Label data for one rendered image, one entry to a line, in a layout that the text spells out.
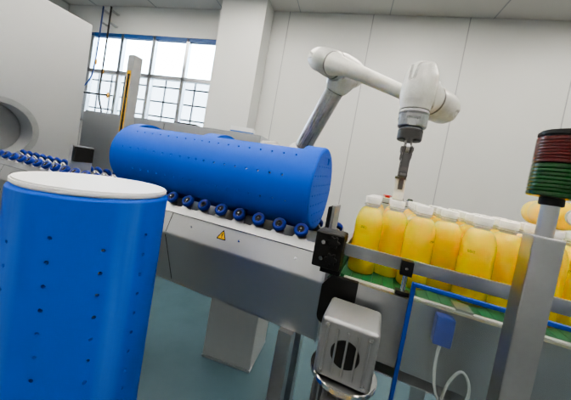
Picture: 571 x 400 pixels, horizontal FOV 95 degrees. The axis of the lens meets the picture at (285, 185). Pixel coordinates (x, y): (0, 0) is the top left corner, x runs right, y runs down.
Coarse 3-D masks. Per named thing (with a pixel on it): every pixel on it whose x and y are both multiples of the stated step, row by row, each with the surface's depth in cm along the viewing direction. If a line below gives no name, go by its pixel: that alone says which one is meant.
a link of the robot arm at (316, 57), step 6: (318, 48) 121; (324, 48) 118; (330, 48) 118; (312, 54) 123; (318, 54) 118; (324, 54) 116; (342, 54) 123; (312, 60) 122; (318, 60) 118; (312, 66) 125; (318, 66) 120; (324, 72) 120; (330, 78) 129
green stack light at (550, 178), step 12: (540, 168) 39; (552, 168) 38; (564, 168) 37; (528, 180) 41; (540, 180) 39; (552, 180) 38; (564, 180) 37; (528, 192) 40; (540, 192) 39; (552, 192) 38; (564, 192) 37
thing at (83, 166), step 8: (72, 144) 132; (72, 152) 131; (80, 152) 133; (88, 152) 137; (72, 160) 132; (80, 160) 134; (88, 160) 137; (72, 168) 132; (80, 168) 136; (88, 168) 140
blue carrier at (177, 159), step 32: (128, 128) 110; (160, 128) 121; (128, 160) 104; (160, 160) 97; (192, 160) 92; (224, 160) 88; (256, 160) 84; (288, 160) 81; (320, 160) 81; (192, 192) 96; (224, 192) 89; (256, 192) 83; (288, 192) 79; (320, 192) 89; (288, 224) 89
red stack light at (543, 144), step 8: (552, 136) 38; (560, 136) 38; (568, 136) 37; (536, 144) 41; (544, 144) 39; (552, 144) 38; (560, 144) 37; (568, 144) 37; (536, 152) 40; (544, 152) 39; (552, 152) 38; (560, 152) 37; (568, 152) 37; (536, 160) 40; (544, 160) 39; (552, 160) 38; (560, 160) 37; (568, 160) 37
